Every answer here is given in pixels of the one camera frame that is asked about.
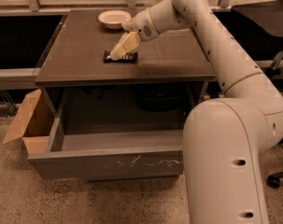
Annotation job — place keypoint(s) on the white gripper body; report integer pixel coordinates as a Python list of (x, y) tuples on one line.
[(142, 24)]

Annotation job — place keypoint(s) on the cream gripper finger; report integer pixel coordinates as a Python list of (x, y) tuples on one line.
[(131, 42), (124, 36)]

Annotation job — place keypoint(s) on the black rxbar chocolate bar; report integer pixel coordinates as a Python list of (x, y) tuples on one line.
[(127, 58)]

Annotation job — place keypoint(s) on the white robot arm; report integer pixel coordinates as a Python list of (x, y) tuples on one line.
[(222, 138)]

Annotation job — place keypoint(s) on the grey drawer cabinet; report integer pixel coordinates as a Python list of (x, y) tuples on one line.
[(75, 59)]

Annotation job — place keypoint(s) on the open grey top drawer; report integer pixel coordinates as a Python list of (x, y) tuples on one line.
[(118, 132)]

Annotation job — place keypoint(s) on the white bowl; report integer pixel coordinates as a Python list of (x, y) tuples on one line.
[(113, 19)]

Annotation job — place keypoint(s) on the brown cardboard box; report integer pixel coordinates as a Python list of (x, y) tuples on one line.
[(32, 123)]

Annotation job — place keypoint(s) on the dark table top right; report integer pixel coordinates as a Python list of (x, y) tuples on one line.
[(268, 15)]

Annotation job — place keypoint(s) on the black office chair base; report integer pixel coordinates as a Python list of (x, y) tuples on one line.
[(273, 180)]

